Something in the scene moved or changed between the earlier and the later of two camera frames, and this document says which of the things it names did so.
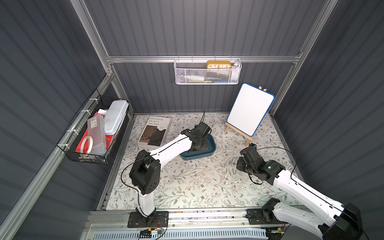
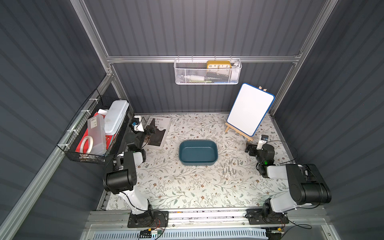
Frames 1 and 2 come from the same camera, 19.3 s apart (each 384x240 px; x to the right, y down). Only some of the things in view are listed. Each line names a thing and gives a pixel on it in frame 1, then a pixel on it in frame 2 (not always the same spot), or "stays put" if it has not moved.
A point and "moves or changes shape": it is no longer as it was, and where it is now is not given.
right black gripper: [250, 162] → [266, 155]
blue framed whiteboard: [250, 108] stays put
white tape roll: [90, 146] stays put
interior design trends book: [155, 131] stays put
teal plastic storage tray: [208, 149] moves or changes shape
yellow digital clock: [218, 64] stays put
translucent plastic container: [96, 130] stays put
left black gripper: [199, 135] → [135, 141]
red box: [110, 139] stays put
